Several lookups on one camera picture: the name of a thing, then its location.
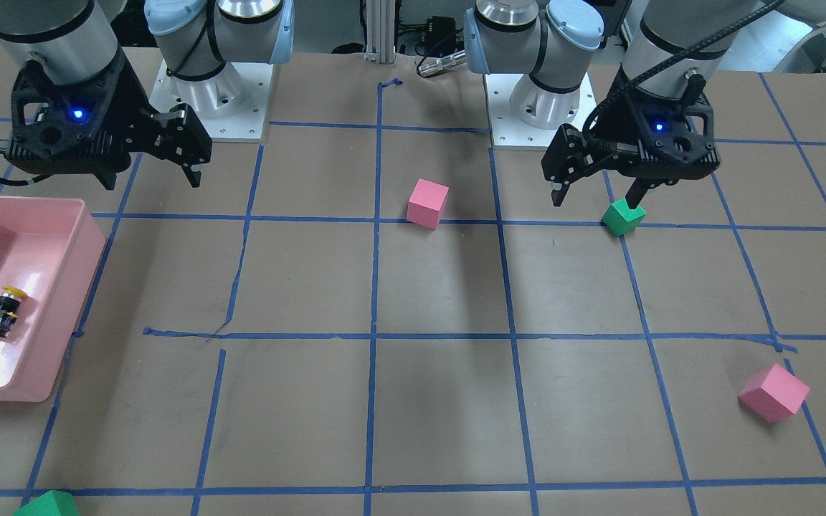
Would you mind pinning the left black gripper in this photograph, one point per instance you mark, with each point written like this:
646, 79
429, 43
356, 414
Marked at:
608, 130

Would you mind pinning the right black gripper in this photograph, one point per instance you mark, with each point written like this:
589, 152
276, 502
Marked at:
128, 107

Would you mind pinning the yellow push button switch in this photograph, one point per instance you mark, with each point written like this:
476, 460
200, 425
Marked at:
10, 301

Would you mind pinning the green cube near left arm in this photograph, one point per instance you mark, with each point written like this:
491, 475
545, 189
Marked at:
620, 219

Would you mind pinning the pink plastic bin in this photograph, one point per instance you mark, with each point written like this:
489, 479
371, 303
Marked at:
49, 251

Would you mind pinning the pink cube centre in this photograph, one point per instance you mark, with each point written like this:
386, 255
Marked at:
426, 203

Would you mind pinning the pink cube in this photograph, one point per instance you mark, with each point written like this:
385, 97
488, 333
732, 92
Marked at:
426, 203
774, 393

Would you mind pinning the pink cube front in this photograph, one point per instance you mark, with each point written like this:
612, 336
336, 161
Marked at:
774, 393

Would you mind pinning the green cube front edge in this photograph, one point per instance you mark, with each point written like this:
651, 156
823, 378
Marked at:
51, 503

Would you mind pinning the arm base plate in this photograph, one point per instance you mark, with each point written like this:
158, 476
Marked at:
241, 118
506, 122

